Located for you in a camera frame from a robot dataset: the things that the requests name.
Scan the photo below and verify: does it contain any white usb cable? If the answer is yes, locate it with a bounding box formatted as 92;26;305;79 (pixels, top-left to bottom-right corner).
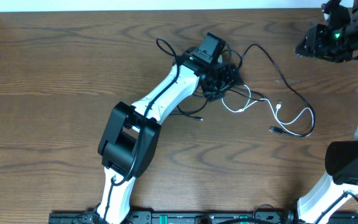
221;83;315;137

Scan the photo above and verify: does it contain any black usb cable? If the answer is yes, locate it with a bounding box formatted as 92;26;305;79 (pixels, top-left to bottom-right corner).
222;42;316;138

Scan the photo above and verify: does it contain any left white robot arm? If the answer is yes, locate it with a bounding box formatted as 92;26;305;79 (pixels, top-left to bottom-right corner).
93;33;240;223

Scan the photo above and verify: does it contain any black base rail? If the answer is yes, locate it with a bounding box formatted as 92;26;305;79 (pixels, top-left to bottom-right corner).
48;203;358;224

